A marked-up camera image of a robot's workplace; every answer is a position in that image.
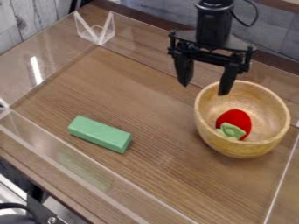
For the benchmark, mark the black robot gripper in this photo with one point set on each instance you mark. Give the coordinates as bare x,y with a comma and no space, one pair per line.
233,55

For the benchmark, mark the red plush strawberry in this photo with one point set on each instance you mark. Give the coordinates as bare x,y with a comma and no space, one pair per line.
234,124

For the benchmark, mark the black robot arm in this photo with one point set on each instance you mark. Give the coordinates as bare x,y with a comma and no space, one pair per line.
211,44

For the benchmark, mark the wooden bowl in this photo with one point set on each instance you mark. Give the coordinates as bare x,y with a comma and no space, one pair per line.
266,109

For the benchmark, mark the green rectangular block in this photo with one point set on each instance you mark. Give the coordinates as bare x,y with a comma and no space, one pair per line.
100,134

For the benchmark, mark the black table clamp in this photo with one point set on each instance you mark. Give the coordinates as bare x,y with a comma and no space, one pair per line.
46,216

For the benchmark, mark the clear acrylic corner bracket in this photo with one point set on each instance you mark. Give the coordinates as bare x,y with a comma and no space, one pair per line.
96,34

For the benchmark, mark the clear acrylic tray wall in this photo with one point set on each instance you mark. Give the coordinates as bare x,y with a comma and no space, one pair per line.
170,179

